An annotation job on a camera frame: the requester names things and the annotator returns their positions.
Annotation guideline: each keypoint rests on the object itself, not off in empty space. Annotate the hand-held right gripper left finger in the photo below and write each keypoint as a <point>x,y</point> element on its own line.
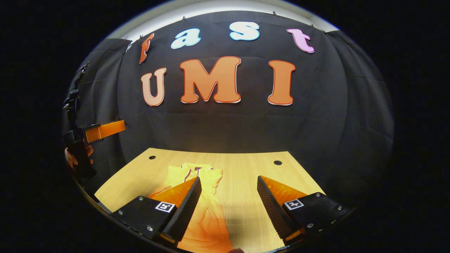
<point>186,214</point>

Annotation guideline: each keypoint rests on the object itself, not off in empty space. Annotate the black backdrop cloth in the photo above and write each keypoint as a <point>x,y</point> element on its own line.
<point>246,126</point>

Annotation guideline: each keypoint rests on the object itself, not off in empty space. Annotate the orange T-shirt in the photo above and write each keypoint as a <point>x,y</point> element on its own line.
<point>209,218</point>

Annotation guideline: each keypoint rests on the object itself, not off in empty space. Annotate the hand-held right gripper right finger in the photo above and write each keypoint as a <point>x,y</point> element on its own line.
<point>274,214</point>

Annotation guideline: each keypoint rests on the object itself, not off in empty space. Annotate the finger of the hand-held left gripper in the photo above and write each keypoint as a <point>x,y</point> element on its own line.
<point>105,130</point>

